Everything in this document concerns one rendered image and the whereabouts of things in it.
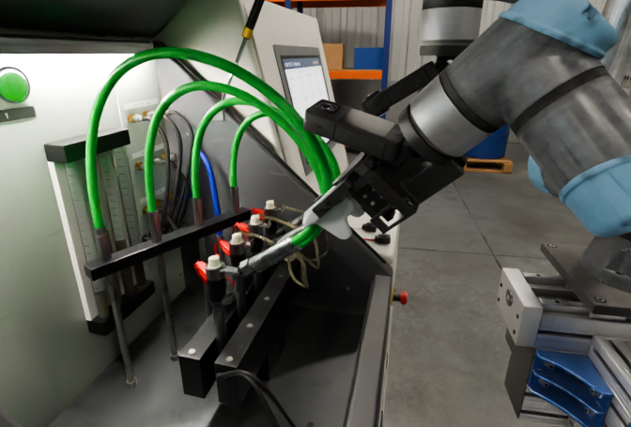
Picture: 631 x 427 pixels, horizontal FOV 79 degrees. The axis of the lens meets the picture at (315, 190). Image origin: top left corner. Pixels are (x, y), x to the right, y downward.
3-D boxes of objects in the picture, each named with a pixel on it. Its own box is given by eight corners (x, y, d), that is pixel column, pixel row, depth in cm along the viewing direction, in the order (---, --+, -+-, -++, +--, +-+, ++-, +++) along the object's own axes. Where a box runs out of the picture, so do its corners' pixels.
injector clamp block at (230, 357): (243, 439, 62) (237, 366, 57) (188, 426, 64) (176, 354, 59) (301, 311, 93) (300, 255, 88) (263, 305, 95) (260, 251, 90)
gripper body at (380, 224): (378, 238, 44) (463, 183, 36) (324, 186, 43) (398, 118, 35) (395, 203, 49) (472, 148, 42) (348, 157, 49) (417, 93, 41)
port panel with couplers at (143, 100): (153, 236, 82) (130, 88, 72) (139, 235, 83) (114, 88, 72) (186, 214, 94) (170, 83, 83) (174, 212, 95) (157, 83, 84)
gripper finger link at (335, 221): (321, 261, 49) (370, 225, 44) (288, 230, 49) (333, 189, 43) (330, 248, 52) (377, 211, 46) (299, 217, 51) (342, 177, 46)
